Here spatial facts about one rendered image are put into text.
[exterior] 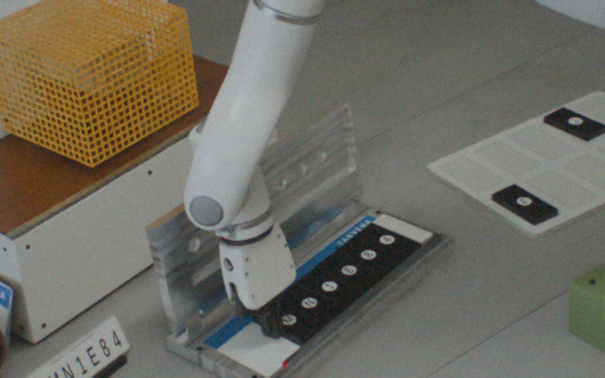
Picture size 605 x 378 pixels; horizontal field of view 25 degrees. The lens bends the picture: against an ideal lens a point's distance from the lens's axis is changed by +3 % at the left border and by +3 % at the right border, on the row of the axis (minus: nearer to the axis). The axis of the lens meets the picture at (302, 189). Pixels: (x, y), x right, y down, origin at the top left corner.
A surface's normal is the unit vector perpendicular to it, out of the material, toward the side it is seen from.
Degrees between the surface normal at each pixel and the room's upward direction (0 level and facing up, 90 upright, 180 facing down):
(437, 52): 0
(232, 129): 46
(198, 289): 83
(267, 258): 78
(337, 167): 83
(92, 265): 90
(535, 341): 0
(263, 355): 0
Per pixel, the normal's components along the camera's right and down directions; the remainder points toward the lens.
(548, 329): -0.06, -0.84
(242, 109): 0.06, -0.29
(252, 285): 0.67, 0.15
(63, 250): 0.77, 0.31
